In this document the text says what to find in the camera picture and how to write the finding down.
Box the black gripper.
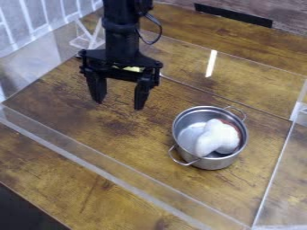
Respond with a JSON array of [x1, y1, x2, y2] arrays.
[[78, 28, 162, 110]]

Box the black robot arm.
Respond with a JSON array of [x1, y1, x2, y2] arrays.
[[78, 0, 162, 110]]

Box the silver metal pot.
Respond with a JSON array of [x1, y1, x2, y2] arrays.
[[168, 106, 248, 170]]

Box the white red toy mushroom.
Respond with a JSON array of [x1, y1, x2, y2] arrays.
[[194, 119, 240, 157]]

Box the yellow green toy vegetable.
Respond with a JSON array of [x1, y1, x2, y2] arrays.
[[111, 66, 144, 73]]

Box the black bar on table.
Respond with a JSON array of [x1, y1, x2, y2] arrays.
[[194, 3, 273, 28]]

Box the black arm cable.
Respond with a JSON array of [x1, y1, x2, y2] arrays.
[[136, 12, 164, 46]]

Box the clear acrylic enclosure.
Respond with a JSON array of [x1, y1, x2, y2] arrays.
[[0, 17, 307, 230]]

